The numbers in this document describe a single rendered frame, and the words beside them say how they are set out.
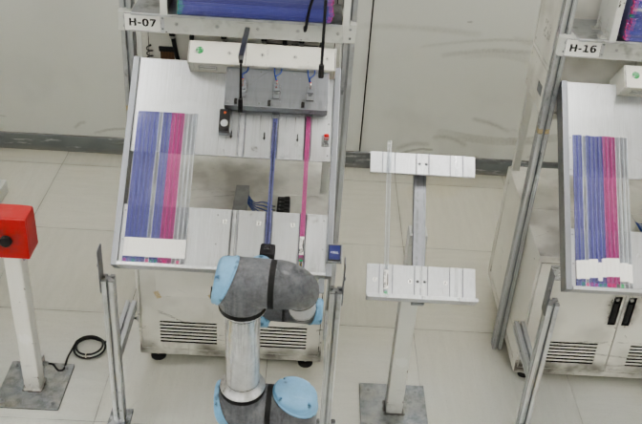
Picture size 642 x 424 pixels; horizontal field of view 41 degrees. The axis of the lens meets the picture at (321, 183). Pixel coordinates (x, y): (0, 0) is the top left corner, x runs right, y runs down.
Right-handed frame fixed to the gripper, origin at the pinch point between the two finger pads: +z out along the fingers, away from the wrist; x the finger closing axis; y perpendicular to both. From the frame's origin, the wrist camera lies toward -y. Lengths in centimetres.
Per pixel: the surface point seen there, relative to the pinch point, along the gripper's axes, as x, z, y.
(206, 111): -23, 3, -56
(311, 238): 14.2, 2.8, -14.6
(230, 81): -15, -4, -64
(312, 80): 12, -4, -66
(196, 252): -22.4, 2.9, -7.9
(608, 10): 107, -16, -92
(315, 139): 13.7, 2.6, -47.9
